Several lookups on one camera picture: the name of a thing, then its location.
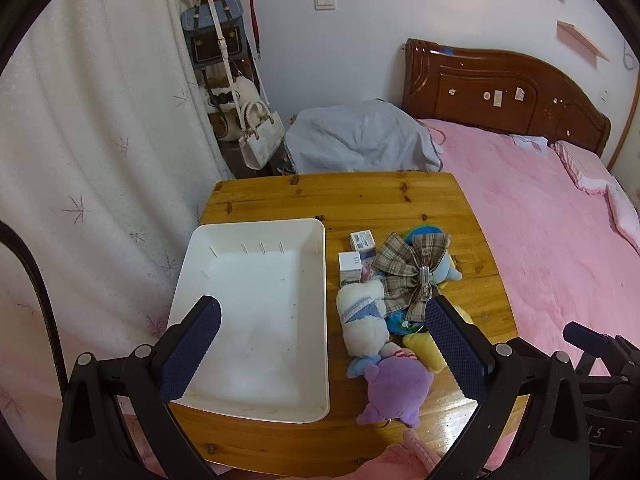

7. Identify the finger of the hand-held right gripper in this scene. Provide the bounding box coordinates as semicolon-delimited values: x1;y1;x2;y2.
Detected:
563;322;609;357

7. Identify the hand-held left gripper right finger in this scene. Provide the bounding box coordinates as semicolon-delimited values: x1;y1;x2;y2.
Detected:
424;295;593;480

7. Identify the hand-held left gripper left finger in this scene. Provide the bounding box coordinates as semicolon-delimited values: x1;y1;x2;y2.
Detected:
56;295;223;480

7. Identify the yellow plush toy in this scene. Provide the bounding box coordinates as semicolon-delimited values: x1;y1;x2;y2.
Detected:
402;305;473;373

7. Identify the red-striped white plush toy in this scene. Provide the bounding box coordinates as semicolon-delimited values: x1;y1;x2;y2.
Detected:
347;342;420;380

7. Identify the blue printed plush keychain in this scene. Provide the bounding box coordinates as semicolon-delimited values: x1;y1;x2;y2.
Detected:
385;310;428;336

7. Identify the purple plush toy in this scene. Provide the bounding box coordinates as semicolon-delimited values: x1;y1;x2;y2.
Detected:
356;357;434;428

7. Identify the grey-blue plush toy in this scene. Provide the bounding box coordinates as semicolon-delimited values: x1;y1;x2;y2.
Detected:
402;226;462;291

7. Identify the white plastic tray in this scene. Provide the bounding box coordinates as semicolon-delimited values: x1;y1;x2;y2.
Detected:
166;217;332;423

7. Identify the plaid bow hair clip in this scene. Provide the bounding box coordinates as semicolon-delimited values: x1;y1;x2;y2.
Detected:
371;231;451;322

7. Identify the pink fuzzy garment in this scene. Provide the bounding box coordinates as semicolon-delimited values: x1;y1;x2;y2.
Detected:
345;430;443;480

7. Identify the white and purple box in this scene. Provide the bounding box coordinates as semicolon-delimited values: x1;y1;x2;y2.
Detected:
338;251;363;285

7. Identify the pink pillow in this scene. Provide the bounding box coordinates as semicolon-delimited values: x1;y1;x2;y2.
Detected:
552;140;640;251

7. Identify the dark side table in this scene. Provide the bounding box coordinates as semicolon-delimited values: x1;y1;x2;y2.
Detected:
220;140;298;181

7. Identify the grey cloth cover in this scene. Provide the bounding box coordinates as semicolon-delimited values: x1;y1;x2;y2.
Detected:
284;99;445;176

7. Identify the white patterned curtain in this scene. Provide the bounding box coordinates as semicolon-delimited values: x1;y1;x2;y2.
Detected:
0;0;223;480

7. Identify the brown wooden headboard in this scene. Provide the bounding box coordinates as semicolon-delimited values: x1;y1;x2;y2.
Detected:
401;37;612;157

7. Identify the furry bear bag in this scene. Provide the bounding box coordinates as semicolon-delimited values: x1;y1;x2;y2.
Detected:
199;67;261;142

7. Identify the denim handbag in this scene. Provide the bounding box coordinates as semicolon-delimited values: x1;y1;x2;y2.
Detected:
181;0;251;68

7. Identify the black cable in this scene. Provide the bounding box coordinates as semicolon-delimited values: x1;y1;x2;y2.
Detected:
0;220;68;401

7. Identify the white rope-handle handbag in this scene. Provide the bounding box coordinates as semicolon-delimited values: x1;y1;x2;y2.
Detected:
238;100;285;170

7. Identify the pink wall shelf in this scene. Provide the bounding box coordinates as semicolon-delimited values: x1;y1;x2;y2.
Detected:
557;21;611;61

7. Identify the red lanyard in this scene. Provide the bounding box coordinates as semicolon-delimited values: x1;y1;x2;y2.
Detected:
248;0;263;61

